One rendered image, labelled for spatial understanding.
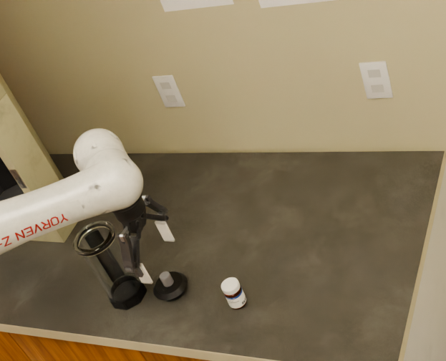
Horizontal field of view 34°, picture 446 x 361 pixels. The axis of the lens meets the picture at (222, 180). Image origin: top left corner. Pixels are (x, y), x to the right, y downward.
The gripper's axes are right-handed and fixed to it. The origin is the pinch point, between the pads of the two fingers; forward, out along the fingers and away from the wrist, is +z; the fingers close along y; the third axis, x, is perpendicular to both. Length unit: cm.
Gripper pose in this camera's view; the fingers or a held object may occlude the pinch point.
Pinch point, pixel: (157, 258)
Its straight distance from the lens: 182.7
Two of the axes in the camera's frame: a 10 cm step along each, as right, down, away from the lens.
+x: 8.8, 0.2, -4.7
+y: -3.5, 6.9, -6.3
